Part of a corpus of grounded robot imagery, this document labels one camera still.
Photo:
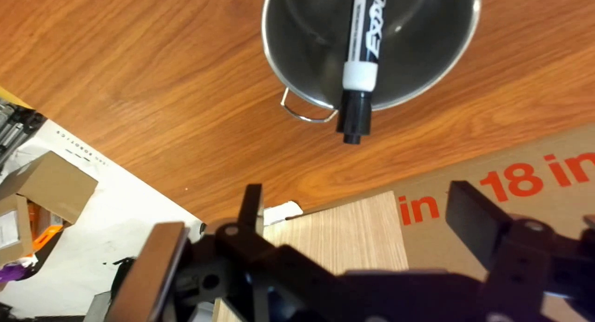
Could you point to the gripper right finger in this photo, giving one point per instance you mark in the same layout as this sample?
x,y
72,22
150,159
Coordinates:
x,y
520,257

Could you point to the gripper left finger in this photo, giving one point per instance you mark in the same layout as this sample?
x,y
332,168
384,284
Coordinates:
x,y
260,271

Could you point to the black and white marker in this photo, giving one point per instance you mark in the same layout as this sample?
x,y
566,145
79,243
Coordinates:
x,y
359,75

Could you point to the silver metal pot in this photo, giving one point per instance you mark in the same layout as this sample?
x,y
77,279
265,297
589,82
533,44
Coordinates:
x,y
307,43

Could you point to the white paper scrap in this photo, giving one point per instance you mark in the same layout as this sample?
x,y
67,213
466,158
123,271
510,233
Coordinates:
x,y
281,213

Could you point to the cardboard box with red print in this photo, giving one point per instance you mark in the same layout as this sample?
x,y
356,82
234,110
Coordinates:
x,y
430,247

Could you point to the light wood board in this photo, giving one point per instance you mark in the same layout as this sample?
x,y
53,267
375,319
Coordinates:
x,y
344,233

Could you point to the brown wooden slat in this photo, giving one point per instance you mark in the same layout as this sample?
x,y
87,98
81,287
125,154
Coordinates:
x,y
148,266

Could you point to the white sheet with print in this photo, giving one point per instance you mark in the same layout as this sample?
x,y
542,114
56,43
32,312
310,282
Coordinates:
x,y
121,210

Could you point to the orange object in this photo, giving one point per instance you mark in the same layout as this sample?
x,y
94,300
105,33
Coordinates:
x,y
44,233

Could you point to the open brown cardboard box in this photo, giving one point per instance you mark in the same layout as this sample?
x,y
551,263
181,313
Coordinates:
x,y
51,182

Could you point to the purple object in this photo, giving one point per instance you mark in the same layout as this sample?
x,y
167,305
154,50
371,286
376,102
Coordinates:
x,y
14,272

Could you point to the black metal frame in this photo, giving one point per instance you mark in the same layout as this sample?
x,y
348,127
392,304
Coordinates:
x,y
16,127

